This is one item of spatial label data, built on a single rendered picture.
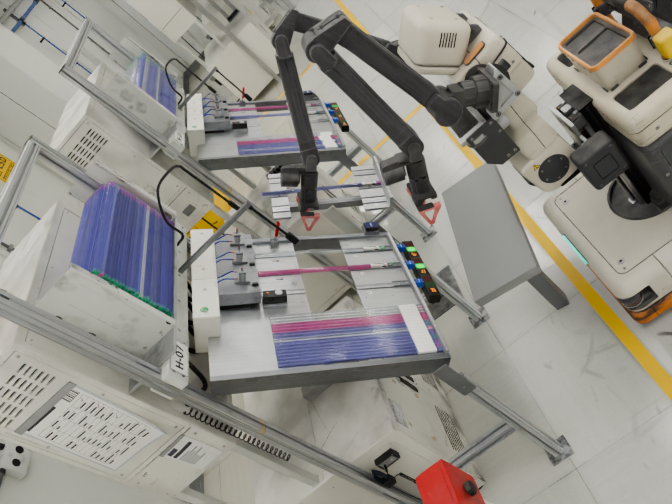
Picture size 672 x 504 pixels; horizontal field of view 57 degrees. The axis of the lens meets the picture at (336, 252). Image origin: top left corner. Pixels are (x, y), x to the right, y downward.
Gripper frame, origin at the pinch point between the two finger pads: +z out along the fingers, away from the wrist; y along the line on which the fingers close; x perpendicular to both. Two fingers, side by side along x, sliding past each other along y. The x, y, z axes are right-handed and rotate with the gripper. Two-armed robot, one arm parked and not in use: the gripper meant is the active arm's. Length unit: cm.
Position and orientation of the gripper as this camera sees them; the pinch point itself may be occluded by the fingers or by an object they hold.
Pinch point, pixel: (306, 221)
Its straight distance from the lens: 219.4
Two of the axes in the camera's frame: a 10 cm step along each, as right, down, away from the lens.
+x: 9.8, -0.4, 2.0
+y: 1.9, 5.7, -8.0
